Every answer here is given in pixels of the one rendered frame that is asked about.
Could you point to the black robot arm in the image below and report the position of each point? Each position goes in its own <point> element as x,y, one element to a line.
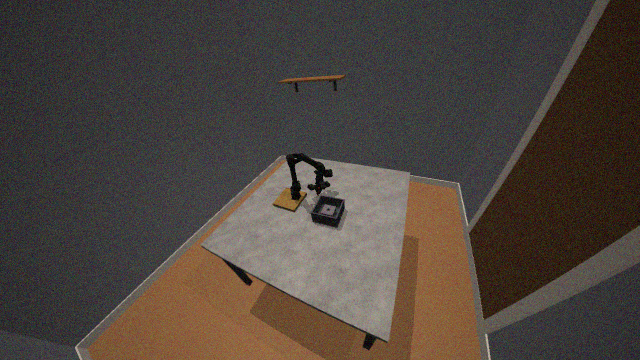
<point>296,187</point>

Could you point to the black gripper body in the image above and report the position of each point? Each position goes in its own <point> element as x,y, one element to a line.
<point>312,187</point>

